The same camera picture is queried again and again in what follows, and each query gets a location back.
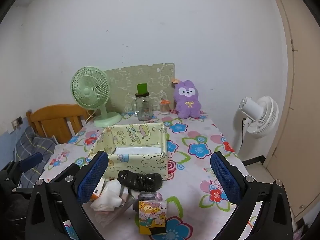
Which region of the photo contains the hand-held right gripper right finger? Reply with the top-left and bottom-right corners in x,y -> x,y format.
210,151 -> 294,240

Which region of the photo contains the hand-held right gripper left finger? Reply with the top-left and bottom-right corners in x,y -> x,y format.
25,151 -> 109,240

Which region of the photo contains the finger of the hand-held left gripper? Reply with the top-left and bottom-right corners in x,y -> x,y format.
19,152 -> 43,173

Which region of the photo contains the orange soft pack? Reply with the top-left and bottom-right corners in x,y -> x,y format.
91,177 -> 105,201

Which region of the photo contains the white soft cloth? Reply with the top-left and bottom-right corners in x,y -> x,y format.
90,180 -> 129,212

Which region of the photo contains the cartoon print fabric storage box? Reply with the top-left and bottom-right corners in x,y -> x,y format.
88,122 -> 168,181

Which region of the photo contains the cartoon carton box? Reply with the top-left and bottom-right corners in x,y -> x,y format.
139,200 -> 167,235

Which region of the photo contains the blue plaid pillow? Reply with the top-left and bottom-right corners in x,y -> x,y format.
12,126 -> 58,188

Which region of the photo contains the floral tablecloth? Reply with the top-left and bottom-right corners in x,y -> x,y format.
40,109 -> 255,240

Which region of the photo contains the pink striped cloth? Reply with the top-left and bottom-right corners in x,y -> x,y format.
94,205 -> 133,228

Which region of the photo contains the wooden headboard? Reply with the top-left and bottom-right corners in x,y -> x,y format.
26,104 -> 92,144

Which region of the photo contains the grey cloth roll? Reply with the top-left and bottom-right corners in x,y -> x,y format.
139,191 -> 164,202

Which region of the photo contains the white floor fan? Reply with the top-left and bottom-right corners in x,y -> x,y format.
231,96 -> 279,155

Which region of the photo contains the green desk fan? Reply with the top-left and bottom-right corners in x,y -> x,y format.
70,67 -> 122,128

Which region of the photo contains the glass jar mug green lid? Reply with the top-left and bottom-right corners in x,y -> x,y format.
132,83 -> 153,121

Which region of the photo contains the purple plush bunny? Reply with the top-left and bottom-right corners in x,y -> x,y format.
172,79 -> 202,119

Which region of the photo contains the small jar orange lid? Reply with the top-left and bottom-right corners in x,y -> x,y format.
159,99 -> 171,115

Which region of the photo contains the green patterned board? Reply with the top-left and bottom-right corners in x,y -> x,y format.
104,62 -> 175,113

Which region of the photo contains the beige door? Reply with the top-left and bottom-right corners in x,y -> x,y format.
267,0 -> 320,218

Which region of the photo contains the black fan cable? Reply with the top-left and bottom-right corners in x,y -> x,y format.
240,117 -> 247,154

